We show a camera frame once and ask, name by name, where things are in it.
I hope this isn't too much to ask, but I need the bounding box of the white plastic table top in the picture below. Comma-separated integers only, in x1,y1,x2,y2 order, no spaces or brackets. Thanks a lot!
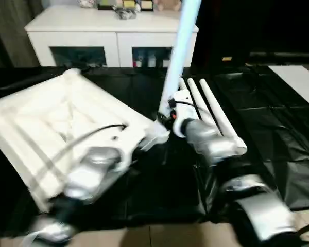
0,68,170,214

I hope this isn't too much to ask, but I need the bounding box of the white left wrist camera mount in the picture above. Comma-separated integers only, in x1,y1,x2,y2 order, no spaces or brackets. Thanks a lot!
112,128,148,173

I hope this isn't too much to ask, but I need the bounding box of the black left wrist camera cable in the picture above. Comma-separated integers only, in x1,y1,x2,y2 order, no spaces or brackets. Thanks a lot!
48,123,129,166

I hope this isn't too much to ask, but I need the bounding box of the black low cabinet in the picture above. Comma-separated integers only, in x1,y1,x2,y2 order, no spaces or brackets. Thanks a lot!
195,0,309,68

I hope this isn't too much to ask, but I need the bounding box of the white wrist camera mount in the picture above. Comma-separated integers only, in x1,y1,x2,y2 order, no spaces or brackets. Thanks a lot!
112,128,148,173
168,89,197,139

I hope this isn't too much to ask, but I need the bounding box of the white sideboard cabinet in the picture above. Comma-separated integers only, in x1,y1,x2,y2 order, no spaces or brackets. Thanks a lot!
24,5,199,68

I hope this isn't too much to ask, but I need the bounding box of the white flat board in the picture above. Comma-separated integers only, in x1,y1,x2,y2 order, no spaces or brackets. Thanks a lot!
268,65,309,114

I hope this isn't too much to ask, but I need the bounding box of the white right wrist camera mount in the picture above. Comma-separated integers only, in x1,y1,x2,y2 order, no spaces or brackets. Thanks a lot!
168,89,197,139

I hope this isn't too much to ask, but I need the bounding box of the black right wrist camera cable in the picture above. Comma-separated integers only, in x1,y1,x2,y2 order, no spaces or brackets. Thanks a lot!
168,98,210,114

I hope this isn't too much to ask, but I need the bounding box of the beige plush toy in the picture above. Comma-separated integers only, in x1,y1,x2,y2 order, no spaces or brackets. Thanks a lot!
154,0,181,11

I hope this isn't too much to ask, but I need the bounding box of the dark frame with yellow cards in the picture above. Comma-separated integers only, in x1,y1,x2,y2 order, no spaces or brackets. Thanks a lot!
97,0,155,11

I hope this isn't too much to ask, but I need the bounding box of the bag of black items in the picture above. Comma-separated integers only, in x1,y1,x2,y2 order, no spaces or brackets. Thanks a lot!
115,7,138,20

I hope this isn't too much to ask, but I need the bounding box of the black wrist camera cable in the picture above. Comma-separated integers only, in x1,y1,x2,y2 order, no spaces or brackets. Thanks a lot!
168,98,210,114
48,123,129,166

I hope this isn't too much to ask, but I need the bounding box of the dark grey curtain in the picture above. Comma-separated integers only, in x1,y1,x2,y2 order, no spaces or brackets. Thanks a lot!
0,0,42,68

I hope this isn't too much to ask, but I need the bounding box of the black plastic mat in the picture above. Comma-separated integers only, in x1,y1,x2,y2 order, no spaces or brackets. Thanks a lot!
0,66,309,231

